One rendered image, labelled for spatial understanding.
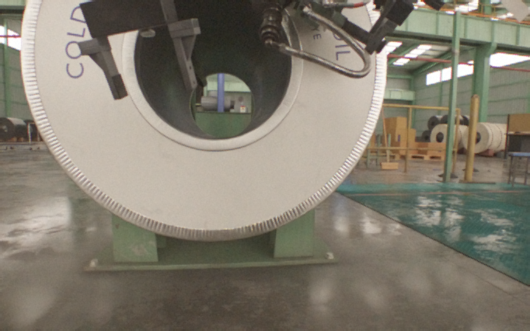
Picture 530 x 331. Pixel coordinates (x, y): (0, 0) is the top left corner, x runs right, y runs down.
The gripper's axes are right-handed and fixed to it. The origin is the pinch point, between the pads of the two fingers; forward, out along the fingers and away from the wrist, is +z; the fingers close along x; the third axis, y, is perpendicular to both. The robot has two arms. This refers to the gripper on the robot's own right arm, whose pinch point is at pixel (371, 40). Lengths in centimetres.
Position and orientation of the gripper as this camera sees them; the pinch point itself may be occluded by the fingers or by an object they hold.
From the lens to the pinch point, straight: 87.9
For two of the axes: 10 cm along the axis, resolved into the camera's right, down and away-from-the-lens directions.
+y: -9.0, -4.3, -1.0
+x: -2.6, 7.0, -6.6
